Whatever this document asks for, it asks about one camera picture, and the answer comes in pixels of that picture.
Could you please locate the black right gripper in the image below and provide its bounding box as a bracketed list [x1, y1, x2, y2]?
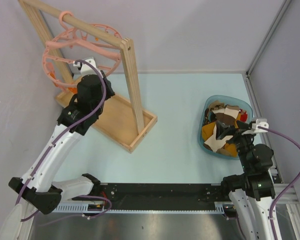
[215, 119, 257, 170]

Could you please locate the pink round clip hanger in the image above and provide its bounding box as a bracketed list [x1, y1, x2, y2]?
[42, 11, 122, 94]

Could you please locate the cream brown striped sock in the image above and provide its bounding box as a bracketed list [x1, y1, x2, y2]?
[203, 136, 232, 153]

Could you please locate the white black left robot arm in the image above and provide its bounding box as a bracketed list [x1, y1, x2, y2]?
[8, 74, 115, 215]

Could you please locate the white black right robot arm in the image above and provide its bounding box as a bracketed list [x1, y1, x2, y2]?
[216, 119, 282, 240]

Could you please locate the pile of socks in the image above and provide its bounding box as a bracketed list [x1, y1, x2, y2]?
[199, 100, 249, 158]

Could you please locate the wooden hanger rack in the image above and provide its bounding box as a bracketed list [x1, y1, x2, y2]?
[20, 0, 158, 152]

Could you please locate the mustard yellow sock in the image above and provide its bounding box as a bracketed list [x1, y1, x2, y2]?
[201, 122, 217, 144]

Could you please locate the blue plastic sock bin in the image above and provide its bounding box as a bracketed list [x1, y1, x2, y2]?
[197, 95, 253, 160]

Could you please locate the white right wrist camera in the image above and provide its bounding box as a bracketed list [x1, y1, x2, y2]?
[250, 118, 269, 133]

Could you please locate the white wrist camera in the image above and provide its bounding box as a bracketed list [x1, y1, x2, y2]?
[72, 56, 97, 76]
[250, 118, 269, 133]

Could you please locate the white slotted cable duct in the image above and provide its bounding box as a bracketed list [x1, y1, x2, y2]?
[52, 202, 227, 215]

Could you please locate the aluminium frame profile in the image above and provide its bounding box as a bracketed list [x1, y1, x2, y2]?
[244, 0, 300, 240]

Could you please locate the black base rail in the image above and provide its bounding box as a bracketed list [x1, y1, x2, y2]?
[89, 183, 230, 212]

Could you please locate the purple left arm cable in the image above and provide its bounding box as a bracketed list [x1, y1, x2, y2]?
[14, 59, 108, 223]

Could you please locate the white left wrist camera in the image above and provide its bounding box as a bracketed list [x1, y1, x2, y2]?
[72, 56, 97, 76]

